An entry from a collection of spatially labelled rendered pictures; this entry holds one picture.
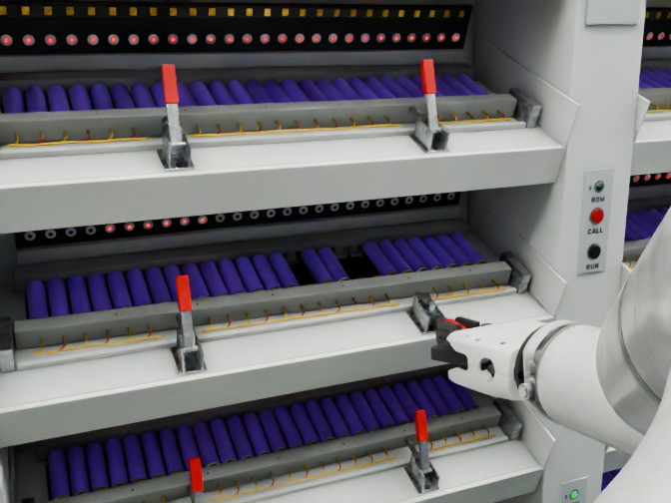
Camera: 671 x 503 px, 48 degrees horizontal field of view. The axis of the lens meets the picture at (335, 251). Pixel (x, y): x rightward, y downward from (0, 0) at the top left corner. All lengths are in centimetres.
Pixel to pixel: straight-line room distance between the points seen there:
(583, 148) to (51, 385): 61
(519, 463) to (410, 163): 42
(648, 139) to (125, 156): 59
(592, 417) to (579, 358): 4
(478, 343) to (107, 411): 35
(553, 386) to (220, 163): 36
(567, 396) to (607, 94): 42
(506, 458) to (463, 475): 7
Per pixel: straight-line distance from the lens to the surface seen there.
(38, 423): 76
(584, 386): 58
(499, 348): 66
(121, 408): 76
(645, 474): 17
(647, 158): 97
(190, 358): 77
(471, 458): 98
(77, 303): 81
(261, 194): 72
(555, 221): 90
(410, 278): 87
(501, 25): 98
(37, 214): 70
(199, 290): 82
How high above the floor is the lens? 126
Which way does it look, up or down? 15 degrees down
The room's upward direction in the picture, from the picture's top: 1 degrees counter-clockwise
